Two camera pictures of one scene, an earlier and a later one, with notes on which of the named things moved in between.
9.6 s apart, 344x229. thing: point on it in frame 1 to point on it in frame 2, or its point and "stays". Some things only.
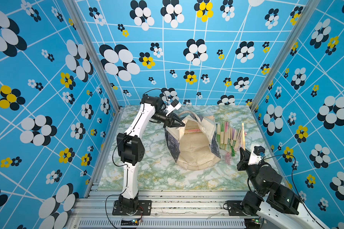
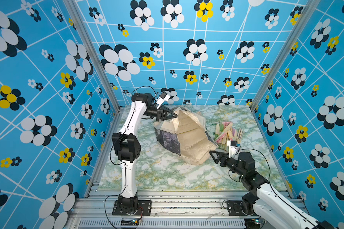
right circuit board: [254, 222] stays
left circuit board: [127, 223] stays
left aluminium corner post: [74, 9] stays
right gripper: [244, 162] to [221, 155]
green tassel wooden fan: [196, 130] to [223, 133]
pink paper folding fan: [242, 144] to [227, 126]
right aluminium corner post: [291, 42] stays
